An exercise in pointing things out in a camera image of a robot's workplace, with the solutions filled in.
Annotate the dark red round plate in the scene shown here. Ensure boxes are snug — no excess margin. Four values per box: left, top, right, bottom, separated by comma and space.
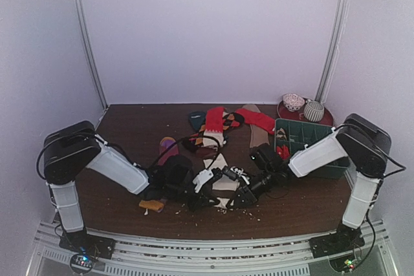
276, 101, 334, 126

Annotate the aluminium corner post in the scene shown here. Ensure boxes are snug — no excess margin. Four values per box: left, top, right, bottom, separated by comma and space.
315, 0, 349, 105
74, 0, 109, 111

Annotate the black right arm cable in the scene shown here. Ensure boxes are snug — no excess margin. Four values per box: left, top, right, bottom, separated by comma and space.
336, 120, 407, 180

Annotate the rolled red sock in tray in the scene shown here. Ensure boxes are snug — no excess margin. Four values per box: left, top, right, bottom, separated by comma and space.
276, 145, 290, 160

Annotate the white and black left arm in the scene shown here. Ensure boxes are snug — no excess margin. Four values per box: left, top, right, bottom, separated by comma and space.
36, 121, 213, 253

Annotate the right aluminium corner post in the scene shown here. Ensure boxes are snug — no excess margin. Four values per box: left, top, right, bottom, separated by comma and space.
315, 0, 349, 105

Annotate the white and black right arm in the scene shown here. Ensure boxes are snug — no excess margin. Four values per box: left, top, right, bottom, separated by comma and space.
228, 114, 391, 251

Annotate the rolled argyle sock in tray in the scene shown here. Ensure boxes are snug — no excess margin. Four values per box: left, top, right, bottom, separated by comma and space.
276, 128, 288, 141

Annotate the tan and brown ribbed sock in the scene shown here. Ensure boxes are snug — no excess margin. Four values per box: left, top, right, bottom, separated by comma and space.
242, 104, 270, 149

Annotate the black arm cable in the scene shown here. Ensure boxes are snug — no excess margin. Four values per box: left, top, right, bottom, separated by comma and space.
336, 120, 407, 180
37, 133, 221, 193

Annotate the patterned white ceramic bowl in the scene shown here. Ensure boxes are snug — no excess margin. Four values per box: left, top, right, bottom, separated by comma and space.
283, 93, 305, 112

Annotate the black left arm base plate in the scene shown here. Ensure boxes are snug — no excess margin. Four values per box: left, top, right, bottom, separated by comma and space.
59, 228, 116, 259

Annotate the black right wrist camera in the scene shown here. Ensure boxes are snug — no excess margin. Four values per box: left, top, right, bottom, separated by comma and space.
250, 143, 283, 171

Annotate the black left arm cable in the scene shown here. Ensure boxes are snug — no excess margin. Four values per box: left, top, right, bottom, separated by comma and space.
37, 133, 221, 193

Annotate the red and cream lace sock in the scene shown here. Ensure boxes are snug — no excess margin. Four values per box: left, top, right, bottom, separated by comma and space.
202, 107, 224, 147

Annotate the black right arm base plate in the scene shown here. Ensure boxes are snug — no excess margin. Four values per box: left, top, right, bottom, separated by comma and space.
309, 226, 365, 259

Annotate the green plastic divided organizer tray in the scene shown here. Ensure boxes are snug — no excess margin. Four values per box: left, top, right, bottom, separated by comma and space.
273, 118, 351, 180

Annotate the striped grey ceramic cup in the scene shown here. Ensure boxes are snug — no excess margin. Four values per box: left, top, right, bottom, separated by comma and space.
303, 100, 325, 122

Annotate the left aluminium corner post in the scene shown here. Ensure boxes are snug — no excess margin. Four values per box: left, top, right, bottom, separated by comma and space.
74, 0, 109, 111

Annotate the dark teal sock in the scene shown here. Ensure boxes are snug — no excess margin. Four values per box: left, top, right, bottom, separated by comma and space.
188, 111, 206, 132

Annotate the right round controller board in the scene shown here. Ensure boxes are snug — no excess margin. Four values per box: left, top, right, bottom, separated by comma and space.
329, 255, 358, 273

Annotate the black red yellow argyle sock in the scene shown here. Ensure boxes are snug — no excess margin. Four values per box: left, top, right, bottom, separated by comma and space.
182, 107, 245, 153

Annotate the round controller board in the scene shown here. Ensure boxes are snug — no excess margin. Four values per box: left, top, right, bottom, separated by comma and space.
69, 253, 98, 274
329, 255, 358, 273

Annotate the left round controller board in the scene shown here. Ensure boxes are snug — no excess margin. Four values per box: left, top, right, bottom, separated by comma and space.
69, 253, 98, 274

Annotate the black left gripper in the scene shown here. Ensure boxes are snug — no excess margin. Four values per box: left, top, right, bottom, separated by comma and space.
166, 180, 219, 213

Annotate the long red sock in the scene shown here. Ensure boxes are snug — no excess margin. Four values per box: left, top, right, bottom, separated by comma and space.
235, 108, 276, 134

